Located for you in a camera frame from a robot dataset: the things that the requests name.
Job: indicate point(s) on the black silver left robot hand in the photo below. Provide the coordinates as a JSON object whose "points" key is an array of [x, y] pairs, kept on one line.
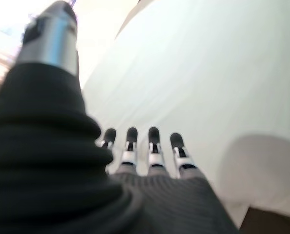
{"points": [[49, 170]]}

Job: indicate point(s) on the white duvet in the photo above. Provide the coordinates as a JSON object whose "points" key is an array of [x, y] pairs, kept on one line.
{"points": [[196, 73]]}

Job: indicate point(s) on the dark brown bed frame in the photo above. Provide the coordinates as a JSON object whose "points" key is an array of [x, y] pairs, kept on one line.
{"points": [[272, 221]]}

